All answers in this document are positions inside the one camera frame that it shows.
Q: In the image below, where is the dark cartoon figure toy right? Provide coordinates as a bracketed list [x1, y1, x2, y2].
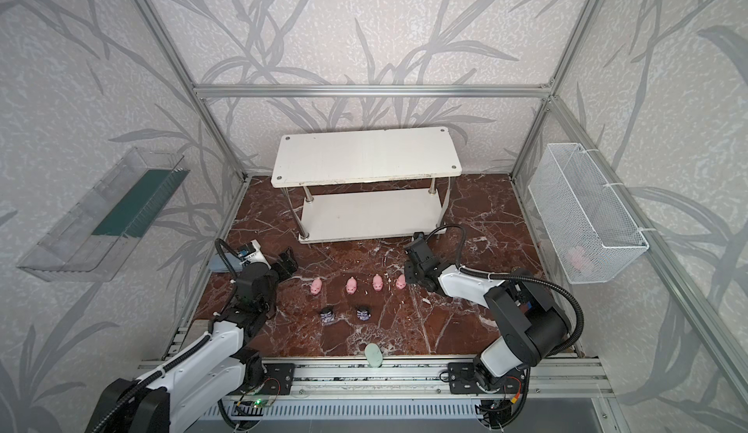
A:
[356, 306, 372, 322]

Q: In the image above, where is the blue fabric glasses case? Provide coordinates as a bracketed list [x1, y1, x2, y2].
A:
[208, 255, 243, 273]

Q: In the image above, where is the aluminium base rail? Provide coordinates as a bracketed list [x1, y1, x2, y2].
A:
[131, 355, 615, 402]

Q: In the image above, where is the dark cartoon figure toy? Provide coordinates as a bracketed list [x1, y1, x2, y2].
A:
[356, 306, 372, 322]
[319, 306, 336, 326]

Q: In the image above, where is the dark cartoon figure toy left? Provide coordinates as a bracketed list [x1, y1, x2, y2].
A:
[319, 306, 336, 326]

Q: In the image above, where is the white wire mesh basket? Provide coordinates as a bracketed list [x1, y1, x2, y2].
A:
[529, 143, 649, 284]

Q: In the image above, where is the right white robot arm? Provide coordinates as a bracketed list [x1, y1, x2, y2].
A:
[404, 232, 584, 393]

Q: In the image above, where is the clear plastic wall bin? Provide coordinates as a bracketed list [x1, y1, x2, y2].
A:
[18, 148, 190, 282]

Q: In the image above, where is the pink pig toy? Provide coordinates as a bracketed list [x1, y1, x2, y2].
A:
[372, 274, 384, 292]
[310, 277, 323, 296]
[345, 277, 358, 295]
[395, 274, 407, 290]

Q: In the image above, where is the pale green oval object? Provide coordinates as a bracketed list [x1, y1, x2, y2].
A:
[364, 343, 384, 368]

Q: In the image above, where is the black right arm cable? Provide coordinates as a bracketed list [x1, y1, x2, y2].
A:
[425, 223, 586, 355]

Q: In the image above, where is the white two-tier shelf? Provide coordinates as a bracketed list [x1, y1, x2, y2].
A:
[271, 126, 463, 244]

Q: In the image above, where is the pink toy in basket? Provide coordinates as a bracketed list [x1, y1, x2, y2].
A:
[567, 246, 594, 276]

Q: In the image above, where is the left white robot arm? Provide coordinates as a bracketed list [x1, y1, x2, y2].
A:
[86, 239, 298, 432]

